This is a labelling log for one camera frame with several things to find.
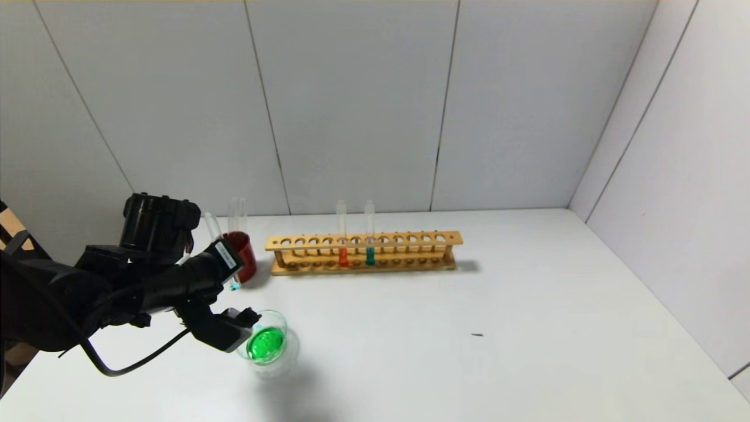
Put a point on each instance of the orange pigment glass test tube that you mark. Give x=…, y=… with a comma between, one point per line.
x=343, y=258

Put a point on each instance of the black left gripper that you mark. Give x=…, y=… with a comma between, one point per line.
x=226, y=256

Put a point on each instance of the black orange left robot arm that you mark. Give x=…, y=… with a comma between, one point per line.
x=58, y=293

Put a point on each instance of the red plastic cup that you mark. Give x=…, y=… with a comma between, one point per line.
x=249, y=258

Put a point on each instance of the blue pigment glass test tube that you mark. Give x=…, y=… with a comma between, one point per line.
x=211, y=225

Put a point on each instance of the yellow pigment glass test tube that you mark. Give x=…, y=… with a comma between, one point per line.
x=231, y=217

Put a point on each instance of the teal pigment glass test tube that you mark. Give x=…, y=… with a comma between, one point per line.
x=370, y=257

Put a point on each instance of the clear glass dish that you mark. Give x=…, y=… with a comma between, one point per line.
x=281, y=346

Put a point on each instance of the black chair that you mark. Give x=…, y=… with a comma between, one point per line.
x=13, y=243

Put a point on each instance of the wooden test tube rack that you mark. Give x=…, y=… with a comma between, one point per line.
x=363, y=241

